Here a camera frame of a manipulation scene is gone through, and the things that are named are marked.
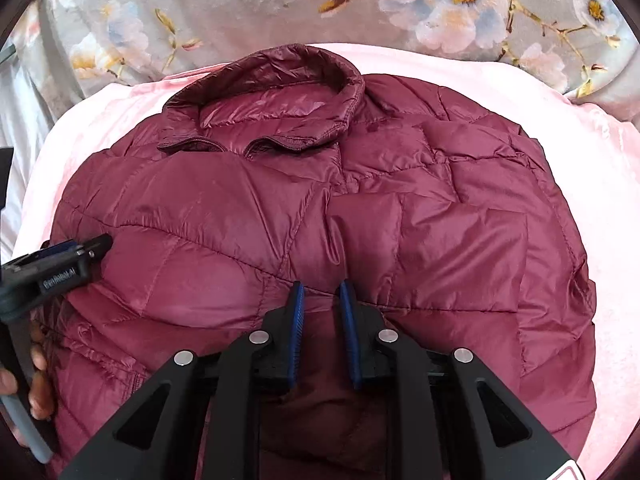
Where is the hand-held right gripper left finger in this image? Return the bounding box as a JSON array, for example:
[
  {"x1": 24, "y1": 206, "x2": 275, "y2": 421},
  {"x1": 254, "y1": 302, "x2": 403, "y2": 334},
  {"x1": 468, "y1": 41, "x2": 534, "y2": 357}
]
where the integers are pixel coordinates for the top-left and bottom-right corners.
[{"x1": 60, "y1": 281, "x2": 307, "y2": 480}]

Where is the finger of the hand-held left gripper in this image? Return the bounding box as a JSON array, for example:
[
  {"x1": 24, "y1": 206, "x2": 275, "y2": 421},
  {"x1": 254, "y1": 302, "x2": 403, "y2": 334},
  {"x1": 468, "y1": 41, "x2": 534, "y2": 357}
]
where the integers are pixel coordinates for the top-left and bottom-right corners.
[{"x1": 47, "y1": 233, "x2": 114, "y2": 273}]

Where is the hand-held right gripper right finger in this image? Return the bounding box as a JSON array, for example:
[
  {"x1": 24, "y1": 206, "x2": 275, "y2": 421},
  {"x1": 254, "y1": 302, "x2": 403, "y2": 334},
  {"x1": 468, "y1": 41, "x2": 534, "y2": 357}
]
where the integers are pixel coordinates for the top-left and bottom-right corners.
[{"x1": 336, "y1": 280, "x2": 576, "y2": 480}]

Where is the maroon puffer jacket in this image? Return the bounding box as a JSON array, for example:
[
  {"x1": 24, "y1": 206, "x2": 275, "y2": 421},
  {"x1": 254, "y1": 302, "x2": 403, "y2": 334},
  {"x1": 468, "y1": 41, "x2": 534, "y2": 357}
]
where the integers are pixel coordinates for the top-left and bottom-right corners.
[{"x1": 31, "y1": 45, "x2": 598, "y2": 480}]

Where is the person's left hand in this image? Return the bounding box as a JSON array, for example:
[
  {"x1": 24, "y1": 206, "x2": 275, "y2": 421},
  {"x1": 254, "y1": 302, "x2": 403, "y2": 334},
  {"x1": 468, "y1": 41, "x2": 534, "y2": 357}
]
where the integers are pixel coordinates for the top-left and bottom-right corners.
[{"x1": 0, "y1": 322, "x2": 55, "y2": 420}]

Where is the white bed sheet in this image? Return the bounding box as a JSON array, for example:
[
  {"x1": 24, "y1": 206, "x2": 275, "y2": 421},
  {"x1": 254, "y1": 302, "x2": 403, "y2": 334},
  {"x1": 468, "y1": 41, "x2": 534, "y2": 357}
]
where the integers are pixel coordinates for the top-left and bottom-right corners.
[{"x1": 0, "y1": 57, "x2": 68, "y2": 261}]

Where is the pink printed blanket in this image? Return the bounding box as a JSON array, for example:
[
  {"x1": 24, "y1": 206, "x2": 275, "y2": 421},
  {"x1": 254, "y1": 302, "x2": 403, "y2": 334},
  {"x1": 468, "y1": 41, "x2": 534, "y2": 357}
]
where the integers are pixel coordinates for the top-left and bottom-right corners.
[{"x1": 10, "y1": 42, "x2": 640, "y2": 480}]

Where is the grey floral blanket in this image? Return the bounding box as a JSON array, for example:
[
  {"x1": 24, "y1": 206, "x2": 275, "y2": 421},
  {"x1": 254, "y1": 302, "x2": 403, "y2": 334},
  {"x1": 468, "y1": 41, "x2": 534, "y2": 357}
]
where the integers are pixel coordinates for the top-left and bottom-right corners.
[{"x1": 10, "y1": 0, "x2": 640, "y2": 121}]

